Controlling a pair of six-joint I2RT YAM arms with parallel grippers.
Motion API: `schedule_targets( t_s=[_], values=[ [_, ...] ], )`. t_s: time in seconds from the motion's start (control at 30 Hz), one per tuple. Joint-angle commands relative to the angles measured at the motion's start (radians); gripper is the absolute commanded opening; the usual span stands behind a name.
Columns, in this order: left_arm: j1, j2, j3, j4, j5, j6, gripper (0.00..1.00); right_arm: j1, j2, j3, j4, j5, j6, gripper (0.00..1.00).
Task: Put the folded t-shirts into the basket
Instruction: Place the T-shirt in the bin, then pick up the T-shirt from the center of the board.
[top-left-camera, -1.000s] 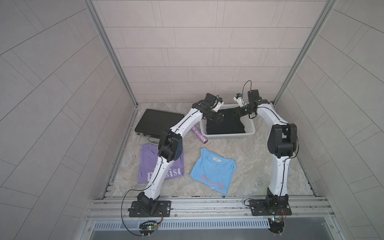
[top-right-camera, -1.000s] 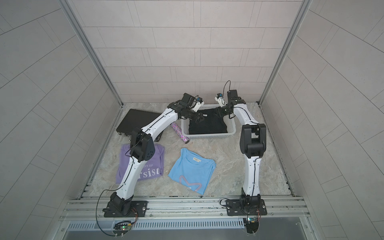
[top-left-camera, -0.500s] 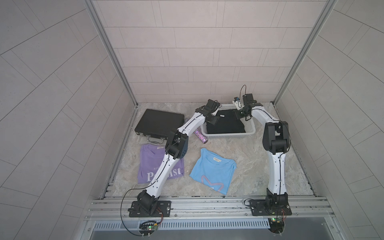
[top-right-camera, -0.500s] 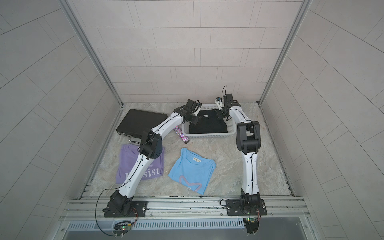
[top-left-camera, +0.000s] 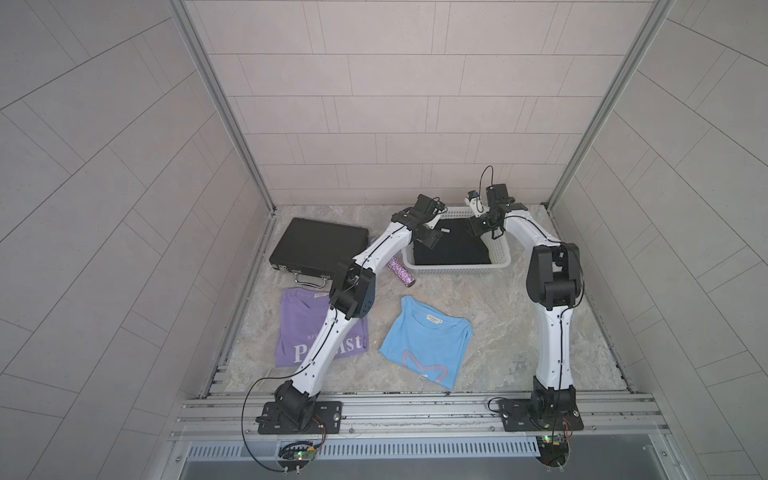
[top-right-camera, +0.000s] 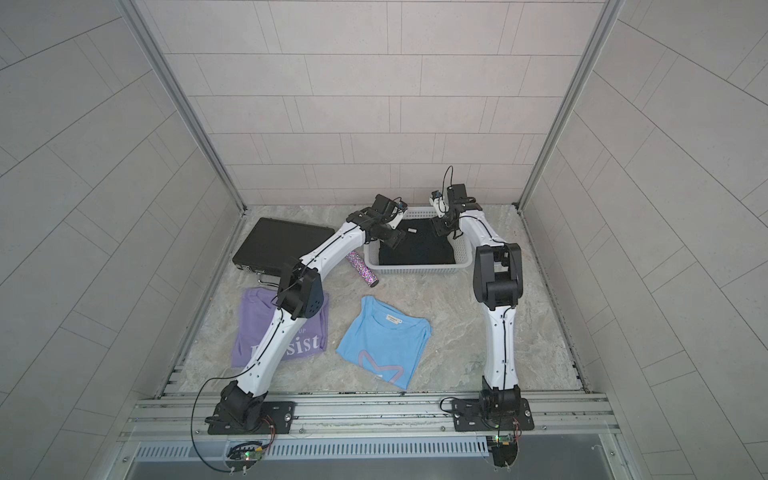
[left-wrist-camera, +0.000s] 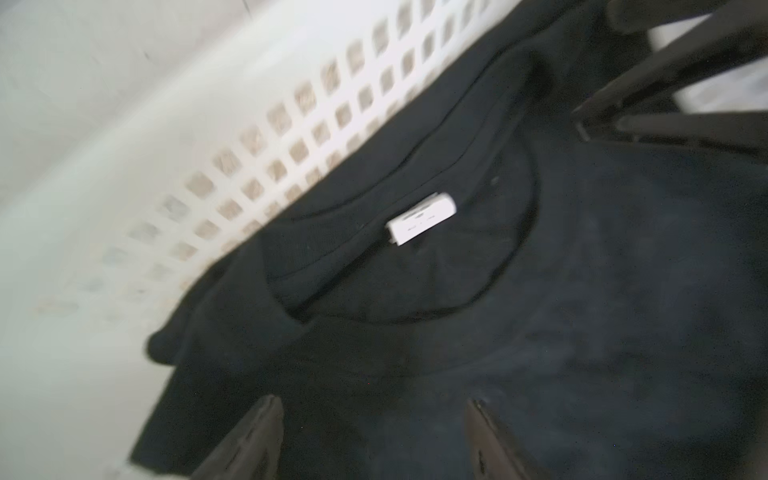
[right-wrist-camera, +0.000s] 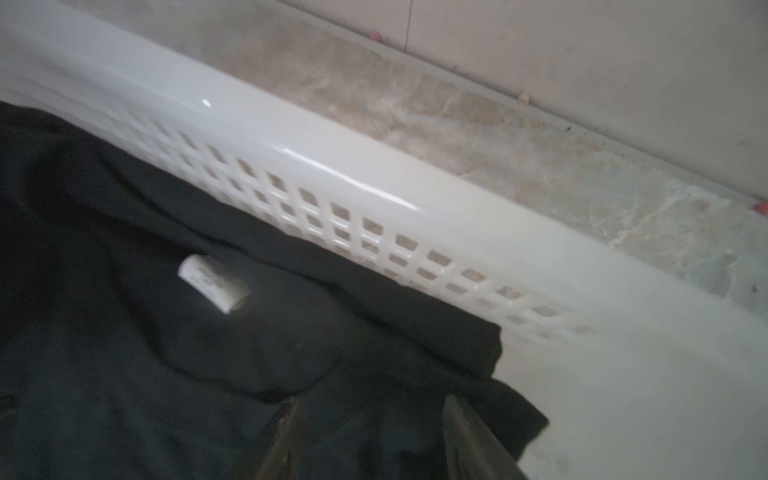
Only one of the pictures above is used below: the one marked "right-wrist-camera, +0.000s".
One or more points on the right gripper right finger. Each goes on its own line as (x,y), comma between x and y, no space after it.
(472,451)

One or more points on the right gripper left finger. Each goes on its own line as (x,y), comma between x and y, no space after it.
(275,453)

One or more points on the black t-shirt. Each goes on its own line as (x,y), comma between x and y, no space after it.
(149,331)

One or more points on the white plastic basket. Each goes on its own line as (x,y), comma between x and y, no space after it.
(641,375)

